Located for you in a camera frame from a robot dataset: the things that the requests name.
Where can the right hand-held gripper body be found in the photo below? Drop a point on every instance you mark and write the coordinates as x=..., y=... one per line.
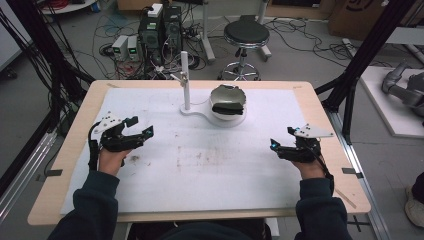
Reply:
x=305, y=151

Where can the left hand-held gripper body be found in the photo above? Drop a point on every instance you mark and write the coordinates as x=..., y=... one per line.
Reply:
x=115, y=141

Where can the white peg stand with base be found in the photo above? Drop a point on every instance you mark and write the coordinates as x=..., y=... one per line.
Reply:
x=187, y=83

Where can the white eggshell-shaped bowl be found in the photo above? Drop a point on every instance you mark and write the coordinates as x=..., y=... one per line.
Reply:
x=228, y=95

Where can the person's right hand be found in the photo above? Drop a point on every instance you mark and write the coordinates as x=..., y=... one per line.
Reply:
x=311, y=170

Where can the person's left hand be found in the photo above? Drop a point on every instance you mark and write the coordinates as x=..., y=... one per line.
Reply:
x=110, y=163

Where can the black tape strip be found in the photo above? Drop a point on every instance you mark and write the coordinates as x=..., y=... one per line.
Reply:
x=54, y=173
x=351, y=172

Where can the white table mat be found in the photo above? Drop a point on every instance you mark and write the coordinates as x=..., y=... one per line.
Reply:
x=200, y=173

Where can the grey power supply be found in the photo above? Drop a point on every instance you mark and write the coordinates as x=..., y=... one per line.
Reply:
x=133, y=46
x=119, y=46

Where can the black computer tower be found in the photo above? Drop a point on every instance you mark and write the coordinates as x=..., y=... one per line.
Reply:
x=172, y=26
x=150, y=36

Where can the white floor platform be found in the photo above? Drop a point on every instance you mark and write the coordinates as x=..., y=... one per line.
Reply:
x=383, y=106

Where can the black round stool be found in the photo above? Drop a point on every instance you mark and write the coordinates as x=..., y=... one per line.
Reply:
x=246, y=33

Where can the small white box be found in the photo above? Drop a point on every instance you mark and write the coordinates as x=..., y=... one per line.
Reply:
x=154, y=10

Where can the person's torso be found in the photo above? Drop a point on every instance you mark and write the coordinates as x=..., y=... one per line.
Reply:
x=200, y=233

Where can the white shoe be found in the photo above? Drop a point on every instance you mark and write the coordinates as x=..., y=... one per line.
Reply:
x=415, y=210

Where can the large cardboard box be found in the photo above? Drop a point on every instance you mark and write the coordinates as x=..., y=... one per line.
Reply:
x=360, y=16

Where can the metal frame rail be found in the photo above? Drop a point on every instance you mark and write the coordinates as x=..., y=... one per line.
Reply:
x=23, y=176
x=363, y=186

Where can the black frame post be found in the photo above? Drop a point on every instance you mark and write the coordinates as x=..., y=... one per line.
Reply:
x=366, y=50
x=43, y=43

